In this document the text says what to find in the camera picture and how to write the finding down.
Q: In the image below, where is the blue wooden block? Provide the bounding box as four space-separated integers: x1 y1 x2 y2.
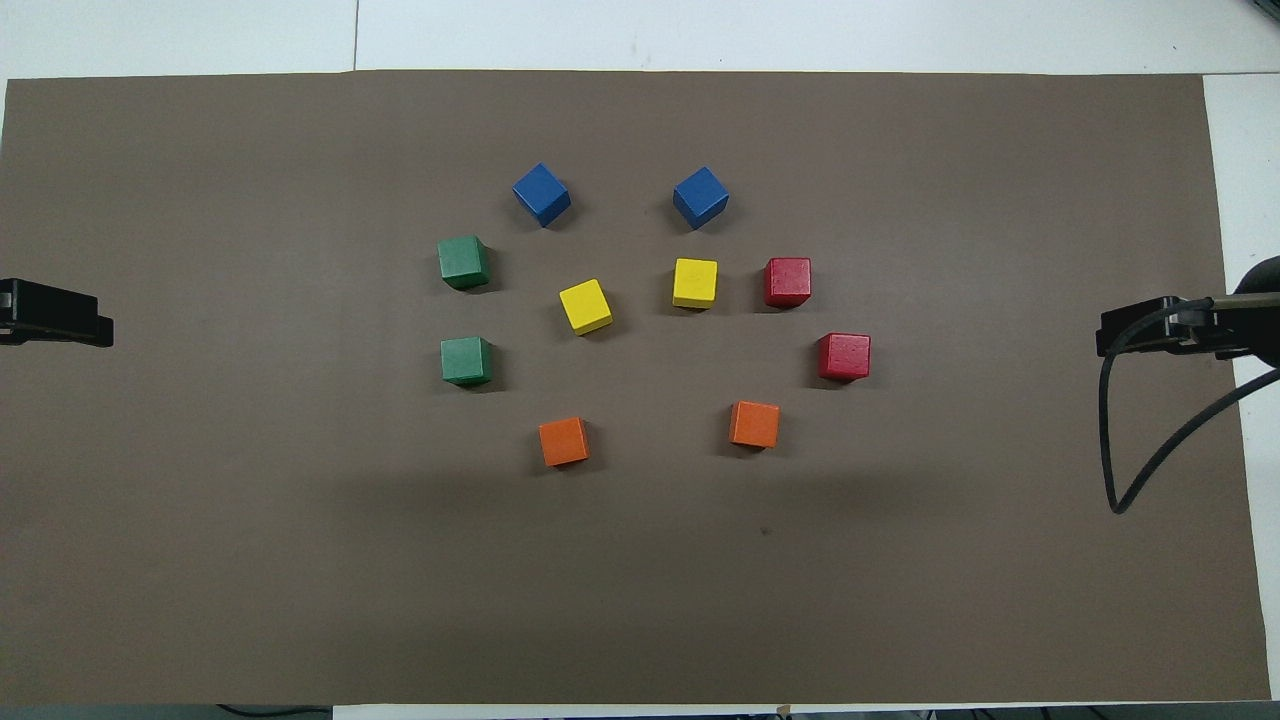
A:
672 166 730 231
512 163 572 229

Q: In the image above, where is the red wooden block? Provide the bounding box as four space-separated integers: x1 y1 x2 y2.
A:
764 257 813 308
817 332 872 382

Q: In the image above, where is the orange wooden block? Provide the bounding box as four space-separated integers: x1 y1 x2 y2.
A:
538 416 590 468
729 400 781 450

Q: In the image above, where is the green wooden block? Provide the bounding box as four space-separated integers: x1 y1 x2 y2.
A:
440 336 494 388
437 235 492 292

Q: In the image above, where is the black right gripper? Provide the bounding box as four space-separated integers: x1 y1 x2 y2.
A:
1097 258 1280 367

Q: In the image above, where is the yellow wooden block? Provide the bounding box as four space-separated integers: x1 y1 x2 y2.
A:
672 258 719 310
558 278 614 336

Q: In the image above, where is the brown table mat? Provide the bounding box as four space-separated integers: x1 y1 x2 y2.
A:
0 70 1271 706

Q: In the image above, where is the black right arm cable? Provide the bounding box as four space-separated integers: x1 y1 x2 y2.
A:
1098 293 1280 515

